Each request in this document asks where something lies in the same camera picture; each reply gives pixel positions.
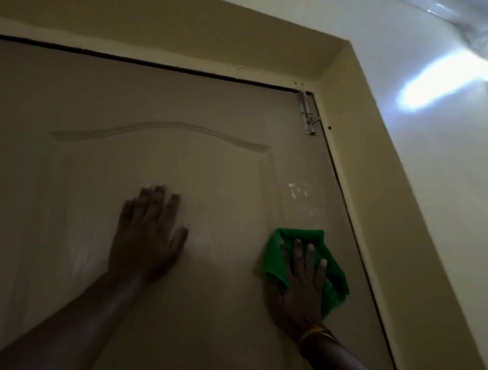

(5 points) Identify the person's right hand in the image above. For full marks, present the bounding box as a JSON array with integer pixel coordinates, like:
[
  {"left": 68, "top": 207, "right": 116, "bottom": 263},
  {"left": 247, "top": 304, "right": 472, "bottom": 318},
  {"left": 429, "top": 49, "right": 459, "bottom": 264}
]
[{"left": 266, "top": 238, "right": 328, "bottom": 341}]

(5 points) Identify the beige panelled door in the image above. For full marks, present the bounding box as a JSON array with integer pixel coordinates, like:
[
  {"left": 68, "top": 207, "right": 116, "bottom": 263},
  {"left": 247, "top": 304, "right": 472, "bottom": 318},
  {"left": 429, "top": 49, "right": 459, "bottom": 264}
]
[{"left": 0, "top": 37, "right": 393, "bottom": 370}]

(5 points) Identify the person's left forearm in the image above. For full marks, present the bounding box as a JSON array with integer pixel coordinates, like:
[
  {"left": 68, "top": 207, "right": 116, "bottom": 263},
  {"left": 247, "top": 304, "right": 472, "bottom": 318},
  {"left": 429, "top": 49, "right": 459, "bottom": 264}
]
[{"left": 0, "top": 271, "right": 150, "bottom": 370}]

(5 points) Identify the cream door frame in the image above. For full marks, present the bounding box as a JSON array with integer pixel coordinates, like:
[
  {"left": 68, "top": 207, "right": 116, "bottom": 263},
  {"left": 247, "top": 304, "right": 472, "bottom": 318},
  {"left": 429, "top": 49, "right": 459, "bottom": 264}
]
[{"left": 0, "top": 0, "right": 476, "bottom": 370}]

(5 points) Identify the person's right forearm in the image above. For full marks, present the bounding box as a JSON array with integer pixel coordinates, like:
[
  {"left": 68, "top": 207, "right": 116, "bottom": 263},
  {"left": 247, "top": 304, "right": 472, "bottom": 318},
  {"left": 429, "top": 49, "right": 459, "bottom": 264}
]
[{"left": 300, "top": 334, "right": 368, "bottom": 370}]

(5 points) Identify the green cleaning cloth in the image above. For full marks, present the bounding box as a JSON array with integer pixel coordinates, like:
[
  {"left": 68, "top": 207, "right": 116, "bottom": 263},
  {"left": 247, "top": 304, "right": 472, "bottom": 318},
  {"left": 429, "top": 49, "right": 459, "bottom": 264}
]
[{"left": 262, "top": 227, "right": 350, "bottom": 321}]

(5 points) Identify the silver door latch bolt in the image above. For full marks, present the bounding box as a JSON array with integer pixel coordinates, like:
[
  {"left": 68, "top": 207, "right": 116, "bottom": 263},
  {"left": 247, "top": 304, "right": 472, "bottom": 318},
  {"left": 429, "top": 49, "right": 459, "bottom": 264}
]
[{"left": 297, "top": 91, "right": 318, "bottom": 136}]

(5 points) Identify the yellow thread wristband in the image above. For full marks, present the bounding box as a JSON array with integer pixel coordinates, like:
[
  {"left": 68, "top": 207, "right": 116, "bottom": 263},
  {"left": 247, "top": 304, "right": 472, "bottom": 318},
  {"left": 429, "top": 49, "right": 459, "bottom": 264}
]
[{"left": 297, "top": 326, "right": 338, "bottom": 347}]

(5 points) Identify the person's left hand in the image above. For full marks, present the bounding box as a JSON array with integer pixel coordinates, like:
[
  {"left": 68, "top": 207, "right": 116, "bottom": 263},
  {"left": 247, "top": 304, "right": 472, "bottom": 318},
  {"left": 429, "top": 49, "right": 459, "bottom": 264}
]
[{"left": 108, "top": 185, "right": 190, "bottom": 286}]

